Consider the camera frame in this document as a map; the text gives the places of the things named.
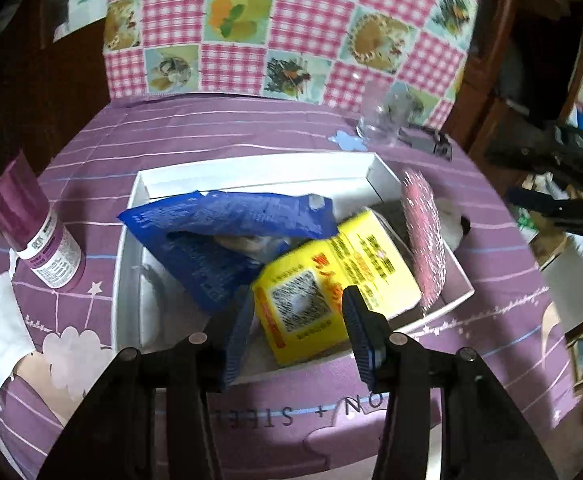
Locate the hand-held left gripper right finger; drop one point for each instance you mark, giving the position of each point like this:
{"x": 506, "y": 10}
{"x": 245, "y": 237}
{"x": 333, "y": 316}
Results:
{"x": 360, "y": 327}

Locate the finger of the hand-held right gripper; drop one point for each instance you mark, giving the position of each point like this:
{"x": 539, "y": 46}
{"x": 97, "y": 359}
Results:
{"x": 516, "y": 152}
{"x": 536, "y": 201}

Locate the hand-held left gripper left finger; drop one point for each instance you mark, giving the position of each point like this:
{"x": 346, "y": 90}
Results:
{"x": 236, "y": 345}

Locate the yellow packet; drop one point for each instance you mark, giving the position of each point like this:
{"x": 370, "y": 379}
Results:
{"x": 361, "y": 265}

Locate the blue packet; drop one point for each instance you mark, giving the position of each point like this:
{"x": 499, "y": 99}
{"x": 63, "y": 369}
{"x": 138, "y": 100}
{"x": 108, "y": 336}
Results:
{"x": 206, "y": 265}

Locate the white box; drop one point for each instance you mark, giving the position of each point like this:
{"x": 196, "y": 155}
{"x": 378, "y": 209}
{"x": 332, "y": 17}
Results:
{"x": 281, "y": 175}

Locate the small white plush toy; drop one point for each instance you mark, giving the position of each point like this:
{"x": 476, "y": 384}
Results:
{"x": 449, "y": 222}

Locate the black clip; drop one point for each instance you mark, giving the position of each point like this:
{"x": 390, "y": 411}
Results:
{"x": 426, "y": 141}

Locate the clear glass cup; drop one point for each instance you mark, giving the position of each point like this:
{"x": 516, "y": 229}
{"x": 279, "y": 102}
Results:
{"x": 381, "y": 115}

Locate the purple spray bottle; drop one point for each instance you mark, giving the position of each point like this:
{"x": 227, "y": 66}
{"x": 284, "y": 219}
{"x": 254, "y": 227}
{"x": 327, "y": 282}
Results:
{"x": 31, "y": 225}

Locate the purple striped tablecloth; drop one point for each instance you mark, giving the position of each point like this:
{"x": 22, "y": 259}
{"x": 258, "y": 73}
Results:
{"x": 91, "y": 150}

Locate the pink checked printed cushion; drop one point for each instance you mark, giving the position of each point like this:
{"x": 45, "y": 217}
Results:
{"x": 291, "y": 25}

